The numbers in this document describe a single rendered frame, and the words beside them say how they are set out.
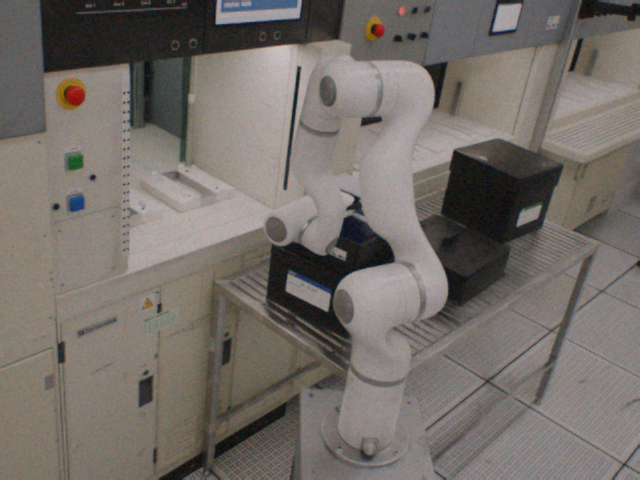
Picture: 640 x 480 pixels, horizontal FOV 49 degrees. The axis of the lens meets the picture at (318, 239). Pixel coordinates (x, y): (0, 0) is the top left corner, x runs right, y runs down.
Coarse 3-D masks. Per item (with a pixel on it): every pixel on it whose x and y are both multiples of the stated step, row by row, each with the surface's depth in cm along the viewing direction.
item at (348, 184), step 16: (336, 176) 186; (352, 176) 188; (352, 192) 178; (368, 240) 177; (384, 240) 187; (304, 256) 186; (320, 256) 183; (336, 256) 180; (352, 256) 177; (368, 256) 182; (384, 256) 191; (336, 272) 181; (352, 272) 178
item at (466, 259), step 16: (432, 224) 227; (448, 224) 228; (432, 240) 217; (448, 240) 214; (464, 240) 219; (480, 240) 221; (448, 256) 209; (464, 256) 210; (480, 256) 212; (496, 256) 213; (448, 272) 203; (464, 272) 202; (480, 272) 207; (496, 272) 217; (448, 288) 204; (464, 288) 202; (480, 288) 212
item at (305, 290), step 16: (272, 256) 188; (288, 256) 185; (272, 272) 190; (288, 272) 187; (304, 272) 183; (320, 272) 180; (272, 288) 192; (288, 288) 188; (304, 288) 185; (320, 288) 182; (336, 288) 179; (288, 304) 191; (304, 304) 187; (320, 304) 184; (320, 320) 186; (336, 320) 182
